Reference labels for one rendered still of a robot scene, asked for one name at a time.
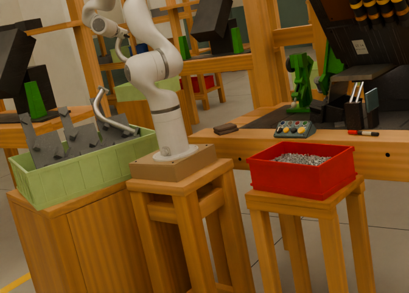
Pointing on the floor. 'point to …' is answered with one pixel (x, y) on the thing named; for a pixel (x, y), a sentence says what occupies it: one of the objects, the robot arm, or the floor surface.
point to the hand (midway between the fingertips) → (121, 33)
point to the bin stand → (360, 261)
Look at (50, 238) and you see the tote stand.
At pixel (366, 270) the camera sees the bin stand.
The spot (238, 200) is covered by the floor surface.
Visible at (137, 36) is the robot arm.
